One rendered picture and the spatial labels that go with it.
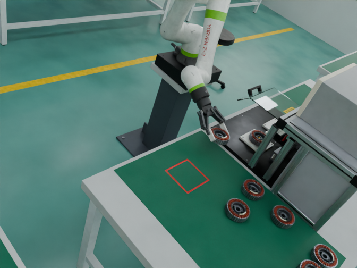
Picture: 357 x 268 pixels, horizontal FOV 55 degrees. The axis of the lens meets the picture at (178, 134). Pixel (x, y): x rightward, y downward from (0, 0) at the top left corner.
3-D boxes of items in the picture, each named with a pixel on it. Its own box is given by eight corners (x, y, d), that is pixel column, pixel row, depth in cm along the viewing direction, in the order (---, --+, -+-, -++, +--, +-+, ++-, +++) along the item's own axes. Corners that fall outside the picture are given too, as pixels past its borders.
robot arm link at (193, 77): (173, 71, 183) (189, 60, 177) (185, 72, 193) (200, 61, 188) (184, 95, 181) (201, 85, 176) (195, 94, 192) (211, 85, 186)
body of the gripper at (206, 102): (202, 101, 188) (210, 116, 187) (192, 104, 182) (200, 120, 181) (212, 95, 183) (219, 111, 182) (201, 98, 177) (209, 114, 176)
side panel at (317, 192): (270, 191, 174) (303, 146, 154) (273, 189, 176) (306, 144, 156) (316, 232, 163) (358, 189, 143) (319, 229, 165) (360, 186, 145)
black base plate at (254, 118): (206, 131, 196) (207, 128, 194) (265, 103, 238) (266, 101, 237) (270, 188, 176) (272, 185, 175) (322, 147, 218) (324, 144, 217)
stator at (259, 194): (241, 179, 174) (244, 175, 172) (262, 188, 174) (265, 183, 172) (239, 195, 166) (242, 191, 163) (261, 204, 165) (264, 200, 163)
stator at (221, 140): (203, 135, 180) (205, 129, 178) (216, 130, 188) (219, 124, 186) (219, 148, 175) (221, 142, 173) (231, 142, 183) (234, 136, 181)
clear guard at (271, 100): (237, 100, 180) (241, 91, 176) (261, 90, 196) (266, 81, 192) (287, 139, 166) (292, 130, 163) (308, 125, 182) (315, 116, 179)
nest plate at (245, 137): (239, 137, 196) (240, 136, 196) (253, 130, 206) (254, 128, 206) (259, 155, 190) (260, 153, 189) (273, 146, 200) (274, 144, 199)
